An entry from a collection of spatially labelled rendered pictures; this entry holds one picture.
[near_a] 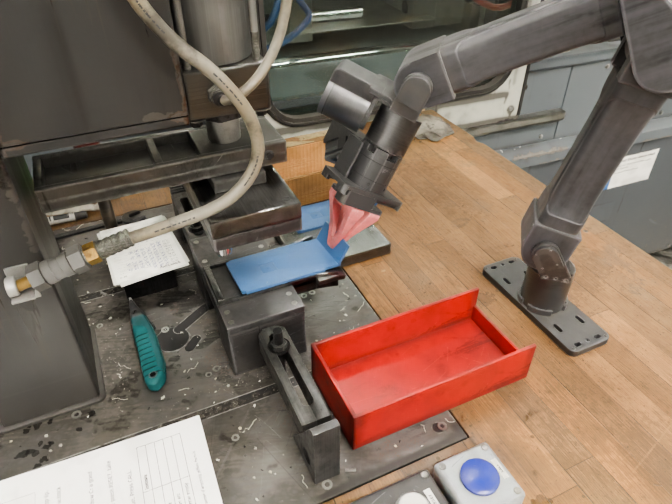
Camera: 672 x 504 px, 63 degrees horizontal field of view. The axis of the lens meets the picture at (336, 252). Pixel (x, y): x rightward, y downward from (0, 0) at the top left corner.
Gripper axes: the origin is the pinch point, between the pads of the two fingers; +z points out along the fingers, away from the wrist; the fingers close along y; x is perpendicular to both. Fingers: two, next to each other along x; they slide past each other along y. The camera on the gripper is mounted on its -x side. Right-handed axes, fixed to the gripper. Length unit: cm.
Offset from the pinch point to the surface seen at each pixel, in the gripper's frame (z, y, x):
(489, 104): -28, -67, -53
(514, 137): -24, -85, -55
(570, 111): -37, -98, -53
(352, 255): 4.1, -9.7, -6.3
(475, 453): 7.0, -5.5, 31.4
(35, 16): -14.4, 41.2, 5.2
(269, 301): 8.0, 8.9, 5.2
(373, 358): 9.5, -4.7, 12.9
